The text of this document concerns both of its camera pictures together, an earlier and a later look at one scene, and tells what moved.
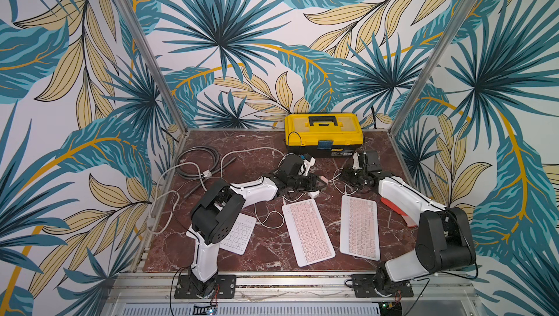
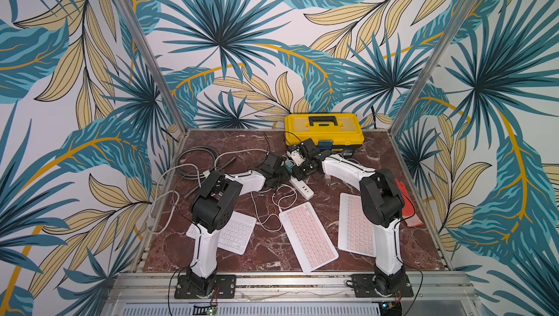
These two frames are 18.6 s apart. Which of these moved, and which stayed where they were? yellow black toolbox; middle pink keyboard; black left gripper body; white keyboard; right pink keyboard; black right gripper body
Moved: black left gripper body; black right gripper body
Stayed: right pink keyboard; white keyboard; middle pink keyboard; yellow black toolbox
